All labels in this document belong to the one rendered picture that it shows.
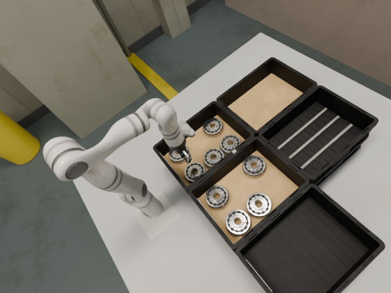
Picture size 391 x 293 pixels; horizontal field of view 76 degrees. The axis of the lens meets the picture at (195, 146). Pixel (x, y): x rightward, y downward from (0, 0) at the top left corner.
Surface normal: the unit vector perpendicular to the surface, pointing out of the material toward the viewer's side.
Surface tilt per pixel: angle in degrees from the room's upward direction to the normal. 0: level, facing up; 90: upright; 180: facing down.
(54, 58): 80
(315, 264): 0
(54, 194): 0
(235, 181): 0
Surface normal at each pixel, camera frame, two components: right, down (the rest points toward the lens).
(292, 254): -0.22, -0.49
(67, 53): 0.55, 0.51
